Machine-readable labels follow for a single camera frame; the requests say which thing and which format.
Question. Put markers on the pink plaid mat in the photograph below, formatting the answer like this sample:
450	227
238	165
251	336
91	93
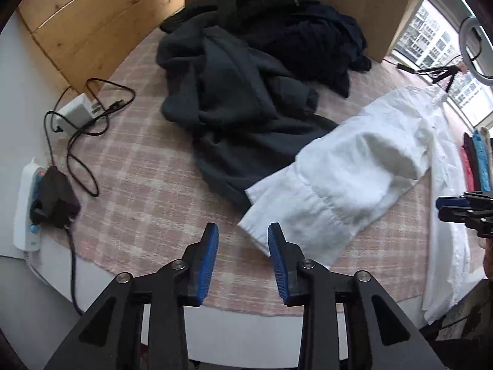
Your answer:
134	169

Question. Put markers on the blue folded shirt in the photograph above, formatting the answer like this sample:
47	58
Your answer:
481	154

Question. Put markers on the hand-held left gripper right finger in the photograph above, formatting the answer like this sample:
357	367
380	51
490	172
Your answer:
278	262

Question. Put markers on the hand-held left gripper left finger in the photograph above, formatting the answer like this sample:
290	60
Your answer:
206	262

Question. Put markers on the pine wood board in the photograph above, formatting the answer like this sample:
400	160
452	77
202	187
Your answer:
84	19

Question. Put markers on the white shirt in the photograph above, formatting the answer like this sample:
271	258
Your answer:
346	169

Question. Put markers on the white power strip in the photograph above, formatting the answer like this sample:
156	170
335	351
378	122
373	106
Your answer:
23	216

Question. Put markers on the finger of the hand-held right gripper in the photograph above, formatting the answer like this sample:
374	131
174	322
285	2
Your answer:
452	214
450	202

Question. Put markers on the pink folded garment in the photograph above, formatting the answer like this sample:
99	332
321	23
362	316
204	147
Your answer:
466	169

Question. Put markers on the black power adapter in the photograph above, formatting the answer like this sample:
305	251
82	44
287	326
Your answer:
56	196

